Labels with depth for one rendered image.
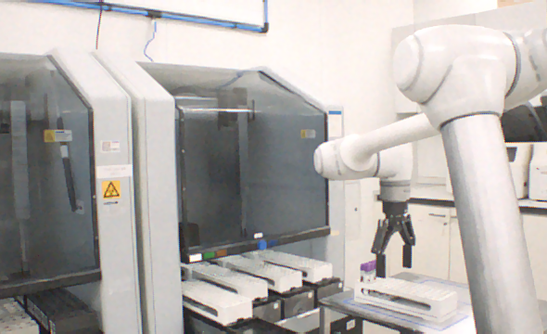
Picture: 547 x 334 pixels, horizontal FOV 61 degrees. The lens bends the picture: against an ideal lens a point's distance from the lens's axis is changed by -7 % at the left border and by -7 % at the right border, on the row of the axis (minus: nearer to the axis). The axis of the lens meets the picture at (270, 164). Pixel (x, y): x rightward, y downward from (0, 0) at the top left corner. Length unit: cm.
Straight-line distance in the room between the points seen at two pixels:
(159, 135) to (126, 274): 39
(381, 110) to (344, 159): 268
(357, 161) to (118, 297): 73
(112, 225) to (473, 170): 90
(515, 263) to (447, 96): 28
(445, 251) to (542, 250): 68
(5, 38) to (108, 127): 119
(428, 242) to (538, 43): 284
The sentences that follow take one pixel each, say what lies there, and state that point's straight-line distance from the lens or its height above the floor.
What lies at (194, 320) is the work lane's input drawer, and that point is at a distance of 148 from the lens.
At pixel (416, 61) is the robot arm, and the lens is 82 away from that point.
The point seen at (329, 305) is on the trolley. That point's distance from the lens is 153.
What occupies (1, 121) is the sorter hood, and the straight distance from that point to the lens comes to 123.
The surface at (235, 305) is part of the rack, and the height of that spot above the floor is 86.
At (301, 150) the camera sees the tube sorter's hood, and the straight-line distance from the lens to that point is 169.
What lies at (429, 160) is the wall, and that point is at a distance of 432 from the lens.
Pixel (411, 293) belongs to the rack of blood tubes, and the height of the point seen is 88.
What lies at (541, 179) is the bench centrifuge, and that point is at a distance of 327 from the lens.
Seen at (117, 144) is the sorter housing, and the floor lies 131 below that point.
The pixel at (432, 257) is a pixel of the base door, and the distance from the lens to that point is 367.
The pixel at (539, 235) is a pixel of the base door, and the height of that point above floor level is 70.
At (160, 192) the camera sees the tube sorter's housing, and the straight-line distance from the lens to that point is 139.
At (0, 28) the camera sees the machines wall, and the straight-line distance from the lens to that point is 243.
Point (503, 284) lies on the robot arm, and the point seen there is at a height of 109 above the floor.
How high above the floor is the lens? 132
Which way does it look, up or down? 3 degrees down
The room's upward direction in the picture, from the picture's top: 1 degrees counter-clockwise
